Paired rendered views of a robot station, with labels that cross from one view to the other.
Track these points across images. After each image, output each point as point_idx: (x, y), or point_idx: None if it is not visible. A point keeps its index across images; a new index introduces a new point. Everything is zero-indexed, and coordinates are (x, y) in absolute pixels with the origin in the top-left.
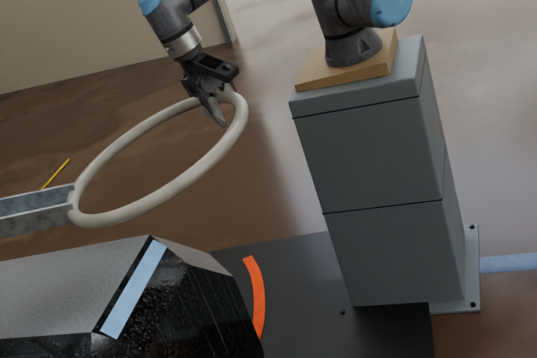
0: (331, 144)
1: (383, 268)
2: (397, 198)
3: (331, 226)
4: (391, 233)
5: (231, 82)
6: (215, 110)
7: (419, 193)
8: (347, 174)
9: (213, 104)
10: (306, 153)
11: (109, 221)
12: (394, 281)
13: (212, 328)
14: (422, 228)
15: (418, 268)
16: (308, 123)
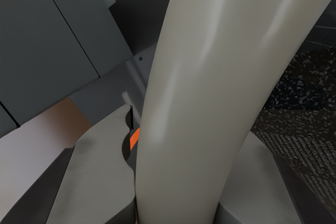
0: (30, 71)
1: (107, 32)
2: (53, 8)
3: (104, 69)
4: (83, 21)
5: (29, 209)
6: (256, 155)
7: None
8: (56, 54)
9: (256, 185)
10: (57, 98)
11: None
12: (109, 27)
13: (334, 22)
14: None
15: (94, 8)
16: (15, 103)
